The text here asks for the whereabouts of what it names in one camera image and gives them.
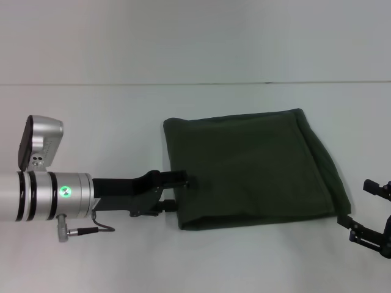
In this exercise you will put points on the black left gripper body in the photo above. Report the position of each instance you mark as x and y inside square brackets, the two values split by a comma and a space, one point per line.
[125, 186]

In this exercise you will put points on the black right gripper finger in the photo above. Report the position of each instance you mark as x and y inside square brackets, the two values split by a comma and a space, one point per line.
[375, 187]
[357, 233]

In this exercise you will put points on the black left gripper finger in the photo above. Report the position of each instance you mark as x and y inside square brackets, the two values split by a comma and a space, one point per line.
[168, 206]
[175, 180]

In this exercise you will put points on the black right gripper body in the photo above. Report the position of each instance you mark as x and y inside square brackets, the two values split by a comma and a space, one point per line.
[387, 226]

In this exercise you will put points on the dark green t-shirt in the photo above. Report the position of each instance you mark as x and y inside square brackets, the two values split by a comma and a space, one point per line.
[250, 171]

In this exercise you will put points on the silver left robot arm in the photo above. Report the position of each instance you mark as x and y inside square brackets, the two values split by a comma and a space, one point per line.
[46, 195]

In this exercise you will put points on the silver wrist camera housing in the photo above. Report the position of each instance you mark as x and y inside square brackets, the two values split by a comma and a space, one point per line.
[39, 143]

